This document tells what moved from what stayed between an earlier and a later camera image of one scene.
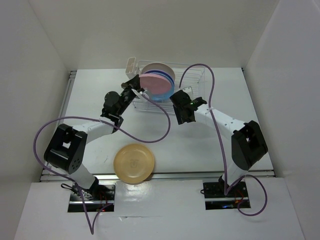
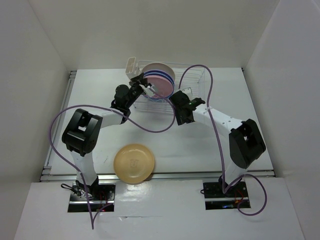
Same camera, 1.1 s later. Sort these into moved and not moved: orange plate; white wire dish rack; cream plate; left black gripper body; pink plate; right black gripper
Moved: left black gripper body; pink plate
Not moved: right black gripper; cream plate; white wire dish rack; orange plate
